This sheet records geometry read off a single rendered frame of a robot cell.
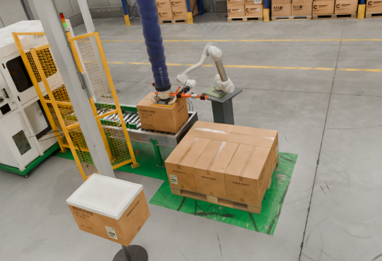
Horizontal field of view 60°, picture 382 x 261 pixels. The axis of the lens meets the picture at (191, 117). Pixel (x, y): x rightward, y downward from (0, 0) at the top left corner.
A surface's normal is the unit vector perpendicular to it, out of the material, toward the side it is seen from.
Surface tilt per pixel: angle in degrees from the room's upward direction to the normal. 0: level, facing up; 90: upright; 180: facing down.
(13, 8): 90
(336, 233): 0
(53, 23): 90
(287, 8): 90
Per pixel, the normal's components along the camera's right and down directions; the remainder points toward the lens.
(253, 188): -0.43, 0.51
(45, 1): 0.89, 0.11
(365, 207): -0.15, -0.85
